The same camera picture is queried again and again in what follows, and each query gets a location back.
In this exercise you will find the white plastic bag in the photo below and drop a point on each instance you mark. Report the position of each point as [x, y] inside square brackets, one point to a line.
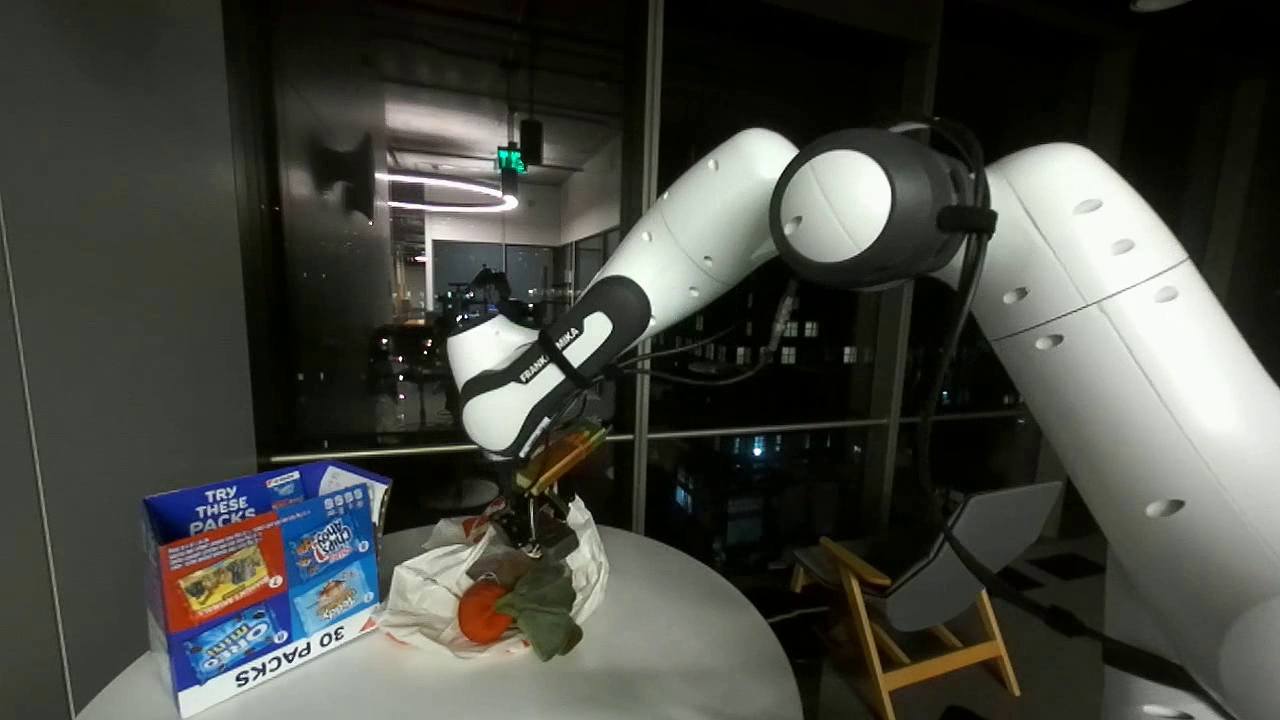
[422, 592]

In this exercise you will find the yellow wrist camera box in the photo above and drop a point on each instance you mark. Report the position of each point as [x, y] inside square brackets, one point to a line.
[560, 459]

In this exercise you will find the orange toy tomato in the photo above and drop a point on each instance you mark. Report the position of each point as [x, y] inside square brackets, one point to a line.
[483, 613]

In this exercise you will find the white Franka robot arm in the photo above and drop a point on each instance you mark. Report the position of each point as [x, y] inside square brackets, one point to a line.
[1106, 332]

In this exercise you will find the grey horizontal window rail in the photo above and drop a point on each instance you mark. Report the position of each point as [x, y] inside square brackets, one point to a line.
[375, 450]

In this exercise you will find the dark green cloth toy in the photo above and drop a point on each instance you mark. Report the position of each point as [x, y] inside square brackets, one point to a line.
[547, 606]

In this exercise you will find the blue snack variety box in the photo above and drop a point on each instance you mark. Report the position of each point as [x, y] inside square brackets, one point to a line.
[262, 586]

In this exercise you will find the wooden chair with grey seat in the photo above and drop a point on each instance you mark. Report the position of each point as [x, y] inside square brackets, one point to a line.
[952, 574]

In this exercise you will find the green exit sign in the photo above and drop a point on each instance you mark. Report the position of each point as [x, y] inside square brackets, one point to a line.
[509, 161]

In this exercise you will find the grey vertical window mullion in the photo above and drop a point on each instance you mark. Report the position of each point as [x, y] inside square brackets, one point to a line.
[646, 80]

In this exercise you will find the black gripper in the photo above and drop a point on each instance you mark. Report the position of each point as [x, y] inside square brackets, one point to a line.
[547, 510]

